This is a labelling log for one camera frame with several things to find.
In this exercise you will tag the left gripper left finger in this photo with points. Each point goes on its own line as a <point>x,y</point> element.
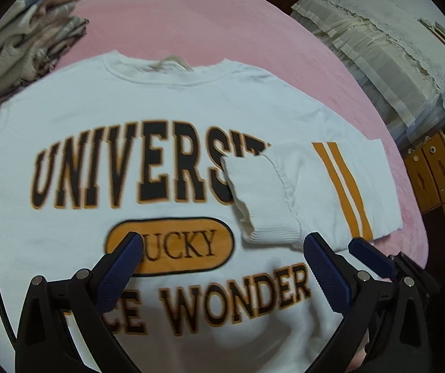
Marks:
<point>44,342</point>

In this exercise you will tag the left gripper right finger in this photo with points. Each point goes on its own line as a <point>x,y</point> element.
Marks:
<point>361,297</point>

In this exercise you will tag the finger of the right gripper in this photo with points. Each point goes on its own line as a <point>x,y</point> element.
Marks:
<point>372,258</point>

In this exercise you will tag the white university sweatshirt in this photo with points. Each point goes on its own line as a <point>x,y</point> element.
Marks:
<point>223,170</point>

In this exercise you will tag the brown wooden cabinet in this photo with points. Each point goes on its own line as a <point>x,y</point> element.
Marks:
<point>425,166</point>

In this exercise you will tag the grey fuzzy folded garment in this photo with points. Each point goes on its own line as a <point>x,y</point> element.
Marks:
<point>22,55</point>

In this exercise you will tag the pink bed blanket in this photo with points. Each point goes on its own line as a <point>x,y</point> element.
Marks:
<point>202,33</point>

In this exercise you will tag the striped bottom folded garment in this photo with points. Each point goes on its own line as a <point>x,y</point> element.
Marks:
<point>53,57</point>

